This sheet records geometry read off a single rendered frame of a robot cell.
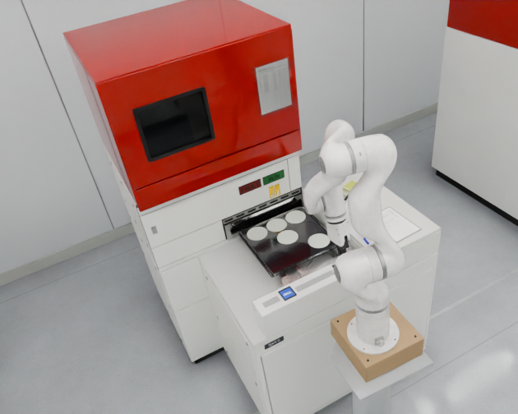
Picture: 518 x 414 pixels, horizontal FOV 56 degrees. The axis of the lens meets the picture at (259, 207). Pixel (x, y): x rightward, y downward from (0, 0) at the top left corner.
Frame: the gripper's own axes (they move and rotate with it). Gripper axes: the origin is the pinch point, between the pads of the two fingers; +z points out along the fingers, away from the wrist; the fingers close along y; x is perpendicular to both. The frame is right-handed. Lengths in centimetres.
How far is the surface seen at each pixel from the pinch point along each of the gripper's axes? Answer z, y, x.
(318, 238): 10.0, -30.7, 5.5
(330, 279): 10.5, -0.4, -7.4
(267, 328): 18.7, -0.4, -38.6
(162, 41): -90, -59, -33
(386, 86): 13, -215, 190
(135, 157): -53, -43, -60
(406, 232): 8.7, -4.7, 35.7
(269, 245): 8.0, -40.0, -15.9
